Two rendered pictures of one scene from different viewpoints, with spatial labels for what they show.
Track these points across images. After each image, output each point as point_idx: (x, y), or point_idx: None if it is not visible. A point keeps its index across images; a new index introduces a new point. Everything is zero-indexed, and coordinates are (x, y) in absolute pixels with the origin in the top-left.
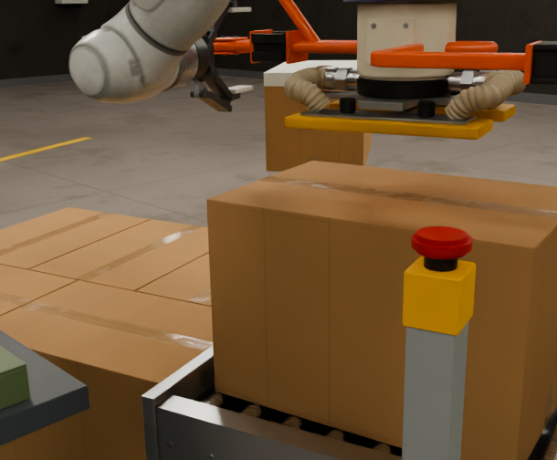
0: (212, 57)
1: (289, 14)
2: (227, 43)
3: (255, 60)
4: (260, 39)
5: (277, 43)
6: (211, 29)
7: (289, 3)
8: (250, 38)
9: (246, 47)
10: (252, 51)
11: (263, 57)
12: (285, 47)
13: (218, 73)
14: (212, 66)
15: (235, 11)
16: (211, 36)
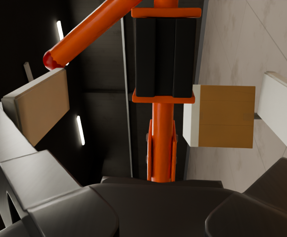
0: (180, 194)
1: (104, 25)
2: (155, 149)
3: (190, 90)
4: (147, 75)
5: (155, 35)
6: (3, 185)
7: (84, 24)
8: (146, 100)
9: (163, 113)
10: (171, 97)
11: (184, 69)
12: (164, 18)
13: None
14: (266, 208)
15: (24, 90)
16: (22, 191)
